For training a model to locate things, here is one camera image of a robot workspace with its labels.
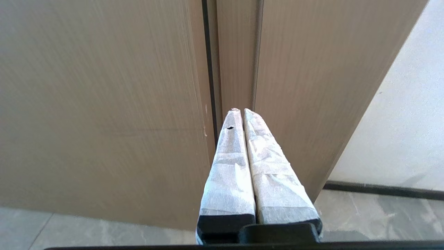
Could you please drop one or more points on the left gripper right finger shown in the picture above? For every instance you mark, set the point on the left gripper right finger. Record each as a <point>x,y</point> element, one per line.
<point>274,184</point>

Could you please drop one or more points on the brown wooden door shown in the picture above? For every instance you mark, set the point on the brown wooden door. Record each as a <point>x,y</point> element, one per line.
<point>100,111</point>

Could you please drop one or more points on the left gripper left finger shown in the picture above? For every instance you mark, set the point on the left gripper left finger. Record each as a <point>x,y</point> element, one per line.
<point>229,180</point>

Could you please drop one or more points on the right beige cabinet door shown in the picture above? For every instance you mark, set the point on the right beige cabinet door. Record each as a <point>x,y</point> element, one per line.
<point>295,86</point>

